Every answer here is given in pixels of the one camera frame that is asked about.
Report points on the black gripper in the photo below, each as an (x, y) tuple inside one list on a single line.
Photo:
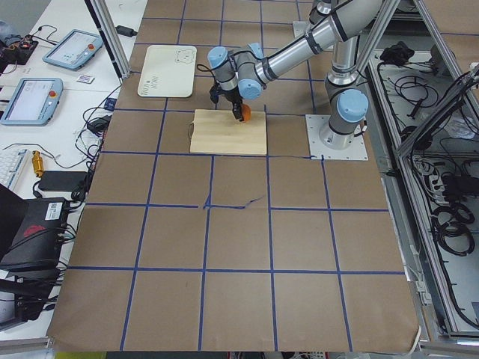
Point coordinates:
[(230, 98)]

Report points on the orange fruit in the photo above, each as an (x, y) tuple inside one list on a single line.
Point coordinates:
[(245, 113)]

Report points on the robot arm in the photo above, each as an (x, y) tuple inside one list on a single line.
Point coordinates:
[(245, 72)]

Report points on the cream bear tray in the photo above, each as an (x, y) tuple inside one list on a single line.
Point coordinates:
[(168, 71)]

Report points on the bamboo cutting board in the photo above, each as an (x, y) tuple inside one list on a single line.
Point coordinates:
[(218, 132)]

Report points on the black power adapter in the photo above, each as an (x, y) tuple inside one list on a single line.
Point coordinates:
[(126, 31)]

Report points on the small printed card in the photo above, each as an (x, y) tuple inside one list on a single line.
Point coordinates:
[(85, 79)]

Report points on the upper teach pendant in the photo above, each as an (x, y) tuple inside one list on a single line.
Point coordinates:
[(74, 50)]

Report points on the teach pendant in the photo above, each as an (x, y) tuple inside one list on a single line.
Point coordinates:
[(74, 50), (33, 102)]

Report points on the black power brick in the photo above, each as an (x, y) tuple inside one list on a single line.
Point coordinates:
[(62, 180)]

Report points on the lower teach pendant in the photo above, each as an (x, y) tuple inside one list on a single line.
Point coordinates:
[(33, 102)]

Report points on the yellow connector tool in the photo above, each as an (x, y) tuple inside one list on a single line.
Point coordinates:
[(37, 164)]

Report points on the white keyboard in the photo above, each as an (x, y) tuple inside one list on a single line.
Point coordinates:
[(13, 163)]

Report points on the black computer box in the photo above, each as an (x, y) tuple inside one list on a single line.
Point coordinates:
[(31, 231)]

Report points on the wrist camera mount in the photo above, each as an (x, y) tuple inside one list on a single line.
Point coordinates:
[(215, 92)]

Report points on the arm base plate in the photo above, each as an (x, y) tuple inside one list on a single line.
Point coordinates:
[(326, 144)]

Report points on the aluminium frame post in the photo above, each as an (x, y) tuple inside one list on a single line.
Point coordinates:
[(99, 12)]

